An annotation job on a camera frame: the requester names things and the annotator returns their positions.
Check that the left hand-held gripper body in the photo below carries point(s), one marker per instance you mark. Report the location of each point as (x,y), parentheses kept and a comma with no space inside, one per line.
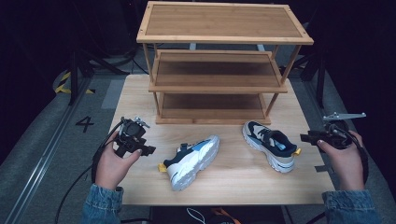
(132,133)

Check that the white and navy sneaker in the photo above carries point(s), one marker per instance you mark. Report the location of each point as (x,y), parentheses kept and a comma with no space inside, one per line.
(280,158)
(193,161)

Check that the wooden three-tier shoe rack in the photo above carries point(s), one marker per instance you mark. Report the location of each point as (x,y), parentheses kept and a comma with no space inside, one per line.
(218,21)

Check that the black metal stand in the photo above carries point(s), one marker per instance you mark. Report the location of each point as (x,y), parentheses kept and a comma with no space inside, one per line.
(73,81)
(320,84)

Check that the person's right hand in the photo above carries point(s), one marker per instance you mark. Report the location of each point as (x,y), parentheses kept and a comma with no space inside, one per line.
(348,168)

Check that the grey tape piece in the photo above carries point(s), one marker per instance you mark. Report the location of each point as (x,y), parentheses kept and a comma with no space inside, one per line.
(321,169)

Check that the person's left hand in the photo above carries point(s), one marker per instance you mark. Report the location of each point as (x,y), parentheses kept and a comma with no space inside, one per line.
(110,171)

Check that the metal floor rail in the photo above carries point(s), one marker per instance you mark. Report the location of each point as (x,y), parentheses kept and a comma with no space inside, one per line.
(40,161)

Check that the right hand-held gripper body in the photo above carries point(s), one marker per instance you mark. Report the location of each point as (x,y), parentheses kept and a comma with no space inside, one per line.
(337,137)

